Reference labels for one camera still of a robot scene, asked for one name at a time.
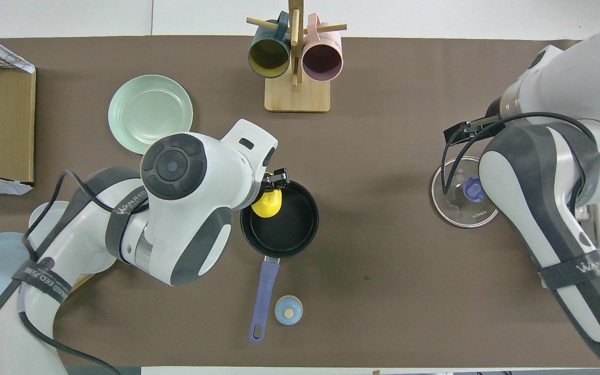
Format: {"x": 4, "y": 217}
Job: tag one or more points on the pale green plate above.
{"x": 149, "y": 104}

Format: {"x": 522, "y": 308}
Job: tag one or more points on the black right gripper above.
{"x": 482, "y": 127}

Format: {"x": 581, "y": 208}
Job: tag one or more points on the pink ribbed mug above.
{"x": 322, "y": 60}

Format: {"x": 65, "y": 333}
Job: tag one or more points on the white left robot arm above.
{"x": 190, "y": 208}

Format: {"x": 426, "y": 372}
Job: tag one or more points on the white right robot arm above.
{"x": 539, "y": 208}

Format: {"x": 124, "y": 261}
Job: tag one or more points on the light grey plate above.
{"x": 45, "y": 216}

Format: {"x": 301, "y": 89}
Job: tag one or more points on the brown paper table mat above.
{"x": 383, "y": 156}

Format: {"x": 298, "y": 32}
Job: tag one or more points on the glass lid blue knob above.
{"x": 456, "y": 208}

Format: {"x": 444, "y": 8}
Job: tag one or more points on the wooden plate rack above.
{"x": 82, "y": 281}

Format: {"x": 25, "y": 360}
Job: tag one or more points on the yellow potato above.
{"x": 267, "y": 205}

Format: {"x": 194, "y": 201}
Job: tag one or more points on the wooden mug tree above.
{"x": 297, "y": 99}

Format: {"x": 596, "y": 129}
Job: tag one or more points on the wooden board shelf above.
{"x": 8, "y": 109}

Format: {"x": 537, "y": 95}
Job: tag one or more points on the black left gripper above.
{"x": 271, "y": 183}

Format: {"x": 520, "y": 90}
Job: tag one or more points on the dark teal mug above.
{"x": 269, "y": 57}

